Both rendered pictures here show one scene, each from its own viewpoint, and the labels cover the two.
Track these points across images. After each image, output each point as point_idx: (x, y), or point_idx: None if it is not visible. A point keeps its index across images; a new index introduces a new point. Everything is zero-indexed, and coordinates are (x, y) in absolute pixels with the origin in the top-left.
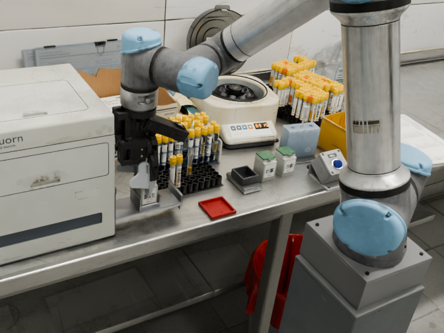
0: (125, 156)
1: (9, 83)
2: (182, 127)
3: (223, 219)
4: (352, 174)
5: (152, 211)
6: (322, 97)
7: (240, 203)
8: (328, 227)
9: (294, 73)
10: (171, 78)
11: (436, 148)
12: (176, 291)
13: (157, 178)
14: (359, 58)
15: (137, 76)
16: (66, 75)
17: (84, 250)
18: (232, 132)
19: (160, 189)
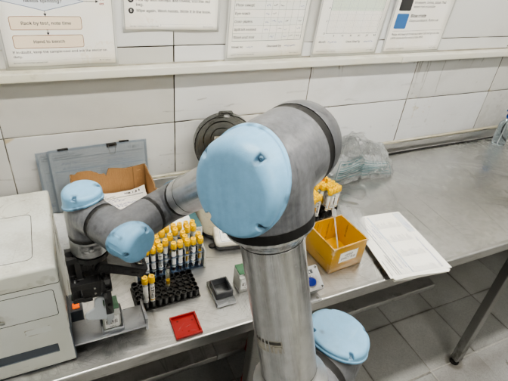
0: (78, 294)
1: None
2: (140, 263)
3: (188, 339)
4: (261, 379)
5: (116, 333)
6: (314, 200)
7: (211, 319)
8: None
9: None
10: (101, 243)
11: (421, 255)
12: (184, 353)
13: (137, 288)
14: (253, 281)
15: (76, 230)
16: (33, 208)
17: (41, 376)
18: (223, 235)
19: (131, 307)
